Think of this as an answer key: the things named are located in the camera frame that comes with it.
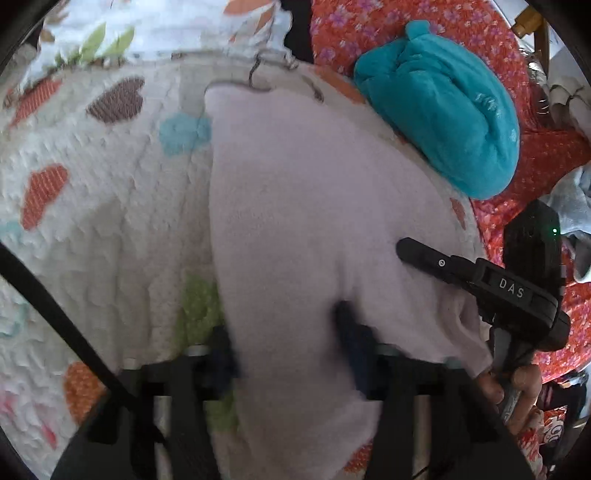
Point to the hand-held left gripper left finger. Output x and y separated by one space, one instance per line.
225 355

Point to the beige cloth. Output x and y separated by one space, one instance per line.
570 104

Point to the wooden chair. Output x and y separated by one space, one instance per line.
531 23

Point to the pale pink fleece garment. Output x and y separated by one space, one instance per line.
300 230

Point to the teal fleece cloth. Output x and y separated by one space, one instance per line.
438 115

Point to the white heart print blanket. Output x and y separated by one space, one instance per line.
106 207

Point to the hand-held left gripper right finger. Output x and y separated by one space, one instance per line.
355 350

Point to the person's right hand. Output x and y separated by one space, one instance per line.
521 387

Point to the white leaf print sheet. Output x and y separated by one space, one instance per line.
161 27

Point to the red floral quilt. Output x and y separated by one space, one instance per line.
549 157

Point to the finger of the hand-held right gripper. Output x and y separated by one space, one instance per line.
429 259

